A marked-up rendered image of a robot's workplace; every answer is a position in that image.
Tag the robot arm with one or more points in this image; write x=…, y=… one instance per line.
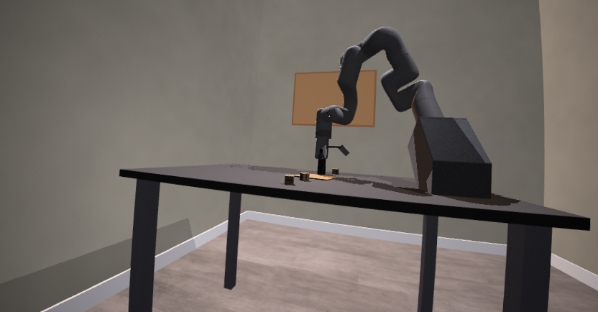
x=404, y=70

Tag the orange flat mat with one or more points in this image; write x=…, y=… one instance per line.
x=319, y=177

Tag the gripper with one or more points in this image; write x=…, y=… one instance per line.
x=322, y=152

